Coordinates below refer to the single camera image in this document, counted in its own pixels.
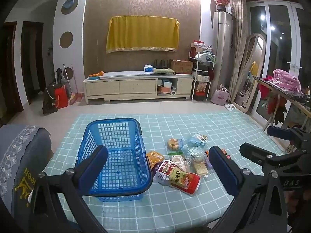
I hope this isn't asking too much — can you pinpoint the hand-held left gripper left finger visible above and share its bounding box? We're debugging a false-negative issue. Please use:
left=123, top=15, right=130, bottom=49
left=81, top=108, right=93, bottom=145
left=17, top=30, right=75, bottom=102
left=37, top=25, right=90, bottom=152
left=30, top=145, right=108, bottom=233

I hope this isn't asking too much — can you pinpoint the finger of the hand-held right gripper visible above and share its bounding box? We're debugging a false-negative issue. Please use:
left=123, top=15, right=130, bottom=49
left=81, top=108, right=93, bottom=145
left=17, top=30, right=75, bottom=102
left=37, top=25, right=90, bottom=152
left=239, top=142, right=304, bottom=173
left=266, top=126, right=308, bottom=151

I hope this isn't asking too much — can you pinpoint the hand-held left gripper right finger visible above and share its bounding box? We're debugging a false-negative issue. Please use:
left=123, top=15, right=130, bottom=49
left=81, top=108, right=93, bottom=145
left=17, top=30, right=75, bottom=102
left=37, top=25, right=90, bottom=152
left=208, top=146, right=291, bottom=233

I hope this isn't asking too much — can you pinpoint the clear cracker packet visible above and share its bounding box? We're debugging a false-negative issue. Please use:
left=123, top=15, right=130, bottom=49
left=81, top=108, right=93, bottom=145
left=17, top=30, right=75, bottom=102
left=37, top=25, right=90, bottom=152
left=184, top=147, right=210, bottom=177

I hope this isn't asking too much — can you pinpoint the blue plastic basket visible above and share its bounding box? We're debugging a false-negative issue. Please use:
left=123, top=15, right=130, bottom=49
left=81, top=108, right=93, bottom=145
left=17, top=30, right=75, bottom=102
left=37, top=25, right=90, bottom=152
left=74, top=118, right=154, bottom=202

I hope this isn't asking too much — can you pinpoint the light blue cartoon packet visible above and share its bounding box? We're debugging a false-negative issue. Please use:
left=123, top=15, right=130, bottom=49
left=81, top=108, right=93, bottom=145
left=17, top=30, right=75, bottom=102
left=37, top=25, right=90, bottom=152
left=187, top=133, right=209, bottom=151

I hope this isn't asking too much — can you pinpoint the red snack packet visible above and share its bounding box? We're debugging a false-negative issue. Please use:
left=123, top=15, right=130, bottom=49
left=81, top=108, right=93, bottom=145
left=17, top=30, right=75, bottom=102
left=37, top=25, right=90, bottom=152
left=153, top=160, right=202, bottom=195

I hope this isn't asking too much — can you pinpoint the round cake packet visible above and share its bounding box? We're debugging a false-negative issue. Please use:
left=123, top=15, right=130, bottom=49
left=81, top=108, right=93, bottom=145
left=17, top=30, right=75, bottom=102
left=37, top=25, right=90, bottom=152
left=166, top=138, right=184, bottom=156

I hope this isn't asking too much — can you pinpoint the red garment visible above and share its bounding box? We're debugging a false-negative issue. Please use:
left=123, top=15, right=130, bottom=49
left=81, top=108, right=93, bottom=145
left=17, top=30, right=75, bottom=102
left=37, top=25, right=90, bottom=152
left=259, top=78, right=287, bottom=124

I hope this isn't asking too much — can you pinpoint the clothes drying rack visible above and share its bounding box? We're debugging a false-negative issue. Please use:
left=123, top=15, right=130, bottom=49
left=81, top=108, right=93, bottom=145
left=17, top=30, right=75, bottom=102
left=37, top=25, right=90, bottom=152
left=251, top=75, right=311, bottom=131

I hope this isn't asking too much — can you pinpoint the pink cloth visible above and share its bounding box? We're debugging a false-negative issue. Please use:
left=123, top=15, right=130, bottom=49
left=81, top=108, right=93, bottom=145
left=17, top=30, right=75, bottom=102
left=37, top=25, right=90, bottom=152
left=272, top=69, right=302, bottom=93

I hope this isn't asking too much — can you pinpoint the teal checked tablecloth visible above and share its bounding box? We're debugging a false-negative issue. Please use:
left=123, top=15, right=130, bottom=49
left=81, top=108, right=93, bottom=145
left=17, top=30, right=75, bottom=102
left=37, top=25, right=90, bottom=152
left=42, top=113, right=285, bottom=233

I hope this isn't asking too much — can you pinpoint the pink bag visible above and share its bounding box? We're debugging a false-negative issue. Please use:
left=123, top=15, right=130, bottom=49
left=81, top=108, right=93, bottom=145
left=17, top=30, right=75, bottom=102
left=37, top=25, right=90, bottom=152
left=211, top=84, right=230, bottom=105

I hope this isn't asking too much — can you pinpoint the pink broom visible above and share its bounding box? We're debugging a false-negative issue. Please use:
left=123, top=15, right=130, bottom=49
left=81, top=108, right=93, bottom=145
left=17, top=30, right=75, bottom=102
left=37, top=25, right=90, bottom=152
left=69, top=64, right=83, bottom=105

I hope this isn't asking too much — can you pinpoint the grey covered chair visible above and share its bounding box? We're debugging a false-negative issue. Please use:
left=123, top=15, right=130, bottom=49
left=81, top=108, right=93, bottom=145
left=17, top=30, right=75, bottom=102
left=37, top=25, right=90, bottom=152
left=0, top=124, right=52, bottom=233

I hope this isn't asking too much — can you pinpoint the arched standing mirror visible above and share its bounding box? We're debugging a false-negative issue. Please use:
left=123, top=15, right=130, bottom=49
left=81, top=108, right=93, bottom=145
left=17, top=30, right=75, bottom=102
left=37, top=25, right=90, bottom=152
left=233, top=33, right=267, bottom=113

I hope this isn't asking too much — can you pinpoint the red bag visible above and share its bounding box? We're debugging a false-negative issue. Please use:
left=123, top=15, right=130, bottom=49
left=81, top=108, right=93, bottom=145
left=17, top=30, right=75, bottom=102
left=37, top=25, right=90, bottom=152
left=54, top=85, right=69, bottom=109

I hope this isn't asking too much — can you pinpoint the black bag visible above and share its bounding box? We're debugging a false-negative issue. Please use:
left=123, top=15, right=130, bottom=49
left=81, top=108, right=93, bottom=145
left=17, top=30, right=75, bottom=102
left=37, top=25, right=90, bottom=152
left=42, top=84, right=59, bottom=114

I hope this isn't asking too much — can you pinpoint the glass sliding door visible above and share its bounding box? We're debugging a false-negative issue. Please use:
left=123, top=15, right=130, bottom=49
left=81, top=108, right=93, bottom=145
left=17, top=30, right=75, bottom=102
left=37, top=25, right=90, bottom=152
left=248, top=1, right=311, bottom=127

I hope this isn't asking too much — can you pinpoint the cream TV cabinet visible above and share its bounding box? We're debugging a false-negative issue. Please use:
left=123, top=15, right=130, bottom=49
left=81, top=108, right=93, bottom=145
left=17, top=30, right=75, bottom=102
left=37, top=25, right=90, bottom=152
left=83, top=71, right=194, bottom=105

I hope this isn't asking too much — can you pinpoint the white mop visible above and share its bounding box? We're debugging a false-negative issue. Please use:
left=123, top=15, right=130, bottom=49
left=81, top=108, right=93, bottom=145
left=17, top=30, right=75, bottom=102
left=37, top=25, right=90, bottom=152
left=62, top=63, right=73, bottom=105

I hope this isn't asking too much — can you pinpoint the standing air conditioner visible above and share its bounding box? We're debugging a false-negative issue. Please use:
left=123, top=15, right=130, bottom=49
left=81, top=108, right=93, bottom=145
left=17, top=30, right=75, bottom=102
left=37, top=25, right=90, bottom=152
left=213, top=11, right=234, bottom=102

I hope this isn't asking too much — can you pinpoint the patterned curtain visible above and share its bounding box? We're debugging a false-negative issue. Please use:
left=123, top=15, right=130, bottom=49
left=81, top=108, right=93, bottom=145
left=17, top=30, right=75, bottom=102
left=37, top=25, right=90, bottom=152
left=228, top=0, right=248, bottom=102

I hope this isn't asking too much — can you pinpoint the white shelf rack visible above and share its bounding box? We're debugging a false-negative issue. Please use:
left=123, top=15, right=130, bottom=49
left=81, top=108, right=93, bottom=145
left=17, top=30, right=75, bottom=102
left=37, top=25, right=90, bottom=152
left=191, top=52, right=217, bottom=101

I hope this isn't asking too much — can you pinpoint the brown cardboard box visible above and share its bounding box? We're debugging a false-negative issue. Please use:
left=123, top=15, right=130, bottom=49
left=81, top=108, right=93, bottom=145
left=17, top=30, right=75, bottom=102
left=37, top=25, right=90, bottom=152
left=170, top=59, right=193, bottom=74

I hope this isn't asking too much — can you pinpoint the green folded cloth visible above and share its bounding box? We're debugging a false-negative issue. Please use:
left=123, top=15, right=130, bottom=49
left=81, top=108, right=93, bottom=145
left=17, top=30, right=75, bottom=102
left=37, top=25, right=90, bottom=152
left=154, top=68, right=176, bottom=75

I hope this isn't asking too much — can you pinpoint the red white gift box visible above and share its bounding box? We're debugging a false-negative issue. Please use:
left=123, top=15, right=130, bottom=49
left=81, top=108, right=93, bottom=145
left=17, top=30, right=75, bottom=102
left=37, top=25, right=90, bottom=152
left=190, top=41, right=206, bottom=52

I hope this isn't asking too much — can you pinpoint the dark wooden door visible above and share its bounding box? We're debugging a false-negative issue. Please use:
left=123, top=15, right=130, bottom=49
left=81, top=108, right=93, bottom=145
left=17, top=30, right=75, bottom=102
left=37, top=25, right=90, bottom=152
left=0, top=22, right=23, bottom=127
left=21, top=21, right=46, bottom=105

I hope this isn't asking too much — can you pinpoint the row of dark bottles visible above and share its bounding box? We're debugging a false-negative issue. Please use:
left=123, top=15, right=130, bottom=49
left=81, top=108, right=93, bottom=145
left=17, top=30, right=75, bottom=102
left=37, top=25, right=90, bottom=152
left=154, top=59, right=170, bottom=69

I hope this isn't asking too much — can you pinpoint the yellow cloth cover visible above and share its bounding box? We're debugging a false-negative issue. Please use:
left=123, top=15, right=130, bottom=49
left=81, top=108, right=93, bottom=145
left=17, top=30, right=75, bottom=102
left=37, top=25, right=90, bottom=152
left=106, top=16, right=180, bottom=54

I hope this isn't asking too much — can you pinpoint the red flower pot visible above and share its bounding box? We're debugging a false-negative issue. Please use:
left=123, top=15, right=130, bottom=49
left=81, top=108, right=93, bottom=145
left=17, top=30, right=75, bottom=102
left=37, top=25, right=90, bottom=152
left=214, top=0, right=231, bottom=12

